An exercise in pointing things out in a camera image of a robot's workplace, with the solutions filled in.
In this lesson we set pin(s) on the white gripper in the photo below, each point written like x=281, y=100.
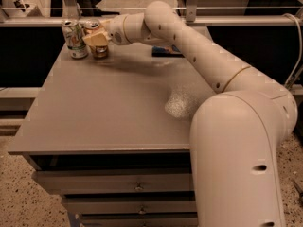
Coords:
x=115, y=28

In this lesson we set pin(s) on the orange soda can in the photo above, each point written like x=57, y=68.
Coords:
x=98, y=52

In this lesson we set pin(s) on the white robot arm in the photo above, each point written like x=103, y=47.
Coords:
x=234, y=134

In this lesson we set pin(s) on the white green 7up can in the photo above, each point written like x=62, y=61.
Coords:
x=73, y=34

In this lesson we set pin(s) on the blue silver energy drink can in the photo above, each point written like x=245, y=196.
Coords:
x=167, y=51

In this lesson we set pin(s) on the grey drawer cabinet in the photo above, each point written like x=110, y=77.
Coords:
x=128, y=111

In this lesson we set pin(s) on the grey top drawer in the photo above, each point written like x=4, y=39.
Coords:
x=114, y=181

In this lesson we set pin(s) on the grey drawer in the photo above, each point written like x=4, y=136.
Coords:
x=131, y=205
x=136, y=220
x=114, y=181

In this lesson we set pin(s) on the grey middle drawer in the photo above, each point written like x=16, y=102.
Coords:
x=131, y=205

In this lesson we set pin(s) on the grey bottom drawer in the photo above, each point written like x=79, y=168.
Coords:
x=136, y=220

